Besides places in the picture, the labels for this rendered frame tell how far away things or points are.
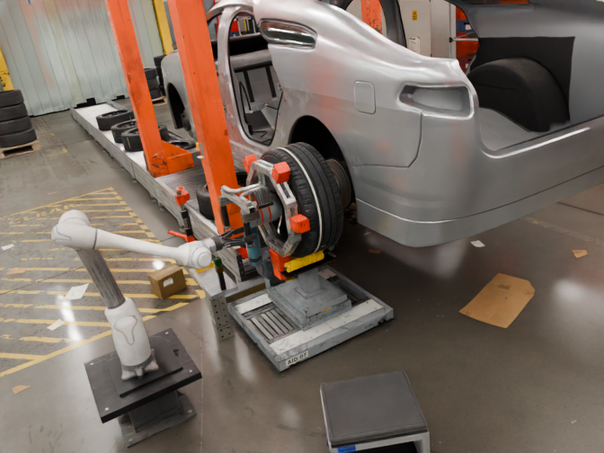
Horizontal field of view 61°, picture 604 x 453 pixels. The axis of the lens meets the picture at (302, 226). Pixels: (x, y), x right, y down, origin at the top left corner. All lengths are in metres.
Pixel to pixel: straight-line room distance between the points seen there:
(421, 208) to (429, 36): 5.31
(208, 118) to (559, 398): 2.46
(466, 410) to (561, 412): 0.43
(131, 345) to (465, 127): 1.88
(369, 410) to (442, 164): 1.10
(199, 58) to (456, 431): 2.44
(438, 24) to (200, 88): 4.95
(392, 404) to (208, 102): 2.02
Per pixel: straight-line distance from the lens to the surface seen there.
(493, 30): 4.31
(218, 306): 3.31
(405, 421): 2.25
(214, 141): 3.29
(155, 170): 5.24
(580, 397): 2.96
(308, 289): 3.26
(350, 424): 2.24
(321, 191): 2.76
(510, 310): 3.49
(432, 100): 2.44
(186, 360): 2.83
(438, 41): 7.68
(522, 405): 2.85
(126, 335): 2.72
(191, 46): 3.21
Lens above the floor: 1.94
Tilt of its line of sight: 24 degrees down
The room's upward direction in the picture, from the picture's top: 8 degrees counter-clockwise
